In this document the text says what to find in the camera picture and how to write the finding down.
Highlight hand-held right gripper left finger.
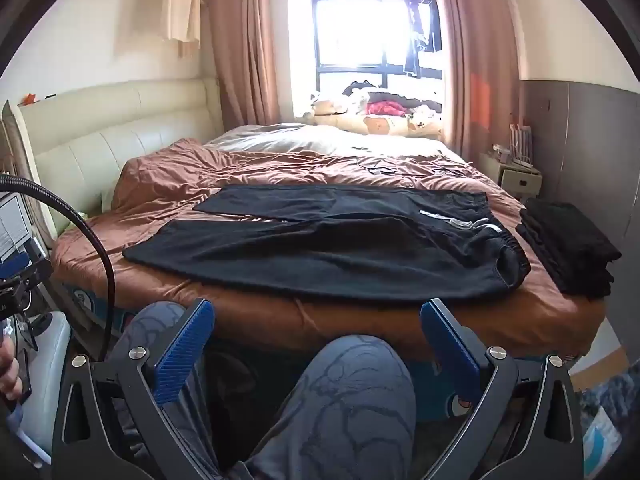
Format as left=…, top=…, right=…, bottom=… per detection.
left=50, top=298, right=216, bottom=480

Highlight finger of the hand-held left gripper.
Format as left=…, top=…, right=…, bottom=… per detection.
left=7, top=253, right=52, bottom=306

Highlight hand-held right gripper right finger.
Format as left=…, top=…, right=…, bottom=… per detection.
left=419, top=299, right=586, bottom=480

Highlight black pants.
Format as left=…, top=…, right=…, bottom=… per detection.
left=122, top=183, right=532, bottom=303

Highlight person's left hand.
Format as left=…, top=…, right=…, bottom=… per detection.
left=0, top=342, right=25, bottom=402

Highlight brown fleece blanket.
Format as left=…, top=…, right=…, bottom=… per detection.
left=50, top=180, right=608, bottom=361

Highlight blue cartoon print mattress cover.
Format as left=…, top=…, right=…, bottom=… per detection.
left=52, top=280, right=581, bottom=423

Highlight cream padded headboard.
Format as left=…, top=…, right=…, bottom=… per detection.
left=0, top=78, right=223, bottom=241

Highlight blue patterned rug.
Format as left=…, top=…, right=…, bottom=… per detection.
left=570, top=370, right=628, bottom=456

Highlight stack of folded black clothes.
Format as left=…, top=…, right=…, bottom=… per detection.
left=515, top=197, right=622, bottom=301

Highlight white nightstand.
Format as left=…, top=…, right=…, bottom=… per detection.
left=477, top=152, right=543, bottom=206

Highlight brown crinkled quilt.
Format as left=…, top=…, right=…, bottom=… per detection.
left=112, top=137, right=501, bottom=211

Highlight white slatted rack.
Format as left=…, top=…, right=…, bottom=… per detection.
left=509, top=122, right=535, bottom=163

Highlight white pillow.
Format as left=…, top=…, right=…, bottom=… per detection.
left=205, top=122, right=451, bottom=158

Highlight bear print bolster pillow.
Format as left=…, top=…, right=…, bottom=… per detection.
left=295, top=95, right=443, bottom=138

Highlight red cloth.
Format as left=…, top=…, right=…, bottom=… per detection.
left=367, top=101, right=408, bottom=116

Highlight black white frilly cloth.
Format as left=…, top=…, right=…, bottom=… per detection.
left=342, top=80, right=443, bottom=111

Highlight cream hanging cloth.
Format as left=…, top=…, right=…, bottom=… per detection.
left=162, top=0, right=203, bottom=58

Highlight tan plush toy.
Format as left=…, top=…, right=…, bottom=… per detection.
left=309, top=92, right=348, bottom=117

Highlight pink curtain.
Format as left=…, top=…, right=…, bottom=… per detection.
left=205, top=0, right=296, bottom=128
left=429, top=0, right=528, bottom=163

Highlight black framed window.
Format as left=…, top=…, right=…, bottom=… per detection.
left=310, top=0, right=443, bottom=106

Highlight black cable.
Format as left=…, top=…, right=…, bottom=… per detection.
left=0, top=175, right=113, bottom=361

